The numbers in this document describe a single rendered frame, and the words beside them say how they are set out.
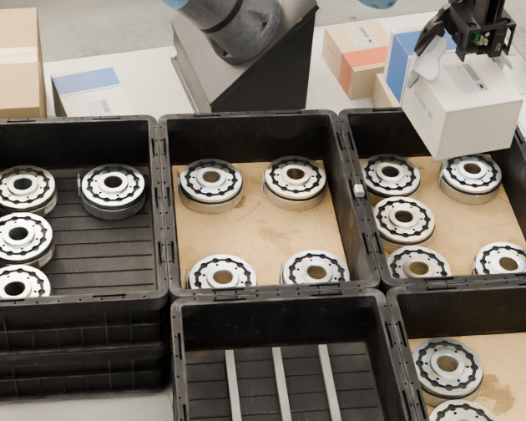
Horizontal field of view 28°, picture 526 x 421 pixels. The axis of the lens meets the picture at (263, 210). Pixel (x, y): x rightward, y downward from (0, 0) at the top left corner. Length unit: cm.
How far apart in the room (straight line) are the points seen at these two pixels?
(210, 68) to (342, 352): 71
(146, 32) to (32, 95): 175
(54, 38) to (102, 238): 194
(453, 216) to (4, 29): 88
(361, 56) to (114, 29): 155
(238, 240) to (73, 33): 199
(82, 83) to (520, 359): 98
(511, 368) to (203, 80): 83
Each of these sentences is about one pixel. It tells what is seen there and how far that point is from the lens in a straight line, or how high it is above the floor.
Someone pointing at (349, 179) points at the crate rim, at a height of 93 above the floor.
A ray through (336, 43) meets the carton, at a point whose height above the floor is 78.
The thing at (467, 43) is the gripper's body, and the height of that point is 123.
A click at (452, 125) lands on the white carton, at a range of 149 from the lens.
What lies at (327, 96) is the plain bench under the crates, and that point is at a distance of 217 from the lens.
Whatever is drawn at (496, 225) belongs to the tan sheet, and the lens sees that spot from 176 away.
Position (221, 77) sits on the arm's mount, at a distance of 198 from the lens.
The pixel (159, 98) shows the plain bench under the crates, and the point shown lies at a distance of 214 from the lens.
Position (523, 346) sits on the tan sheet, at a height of 83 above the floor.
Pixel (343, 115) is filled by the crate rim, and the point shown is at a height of 93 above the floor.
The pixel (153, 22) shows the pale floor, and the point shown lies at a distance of 361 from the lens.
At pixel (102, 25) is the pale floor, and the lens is 360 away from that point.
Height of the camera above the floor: 202
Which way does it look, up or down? 44 degrees down
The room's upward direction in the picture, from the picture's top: 4 degrees clockwise
